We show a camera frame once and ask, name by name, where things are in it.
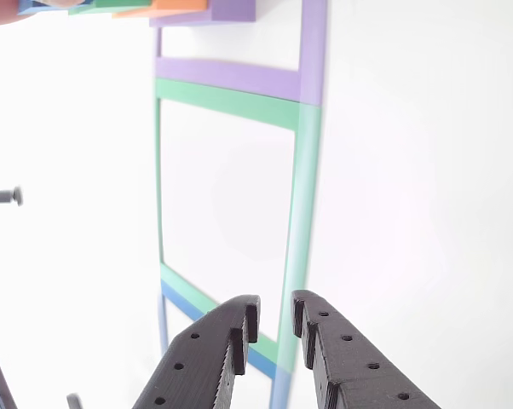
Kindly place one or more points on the black camera tripod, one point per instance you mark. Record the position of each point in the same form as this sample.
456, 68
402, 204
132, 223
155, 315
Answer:
1, 196

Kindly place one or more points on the purple square block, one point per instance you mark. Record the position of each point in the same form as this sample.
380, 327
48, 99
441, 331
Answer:
231, 10

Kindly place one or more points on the green cube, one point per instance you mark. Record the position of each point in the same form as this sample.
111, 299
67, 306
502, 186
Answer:
111, 5

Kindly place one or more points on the green tape square frame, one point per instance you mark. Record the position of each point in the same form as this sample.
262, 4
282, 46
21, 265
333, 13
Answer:
305, 191

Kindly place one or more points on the orange square block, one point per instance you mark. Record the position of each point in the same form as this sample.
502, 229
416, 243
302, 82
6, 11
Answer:
175, 6

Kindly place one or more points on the person's hand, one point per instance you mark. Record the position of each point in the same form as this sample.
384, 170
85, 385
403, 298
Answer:
1, 10

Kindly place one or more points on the blue tape square frame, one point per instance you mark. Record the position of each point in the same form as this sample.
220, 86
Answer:
280, 387

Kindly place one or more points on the purple tape square frame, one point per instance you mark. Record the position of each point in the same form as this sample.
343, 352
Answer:
226, 72

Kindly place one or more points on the small blue cube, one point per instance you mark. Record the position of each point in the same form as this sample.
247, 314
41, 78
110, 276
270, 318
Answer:
30, 7

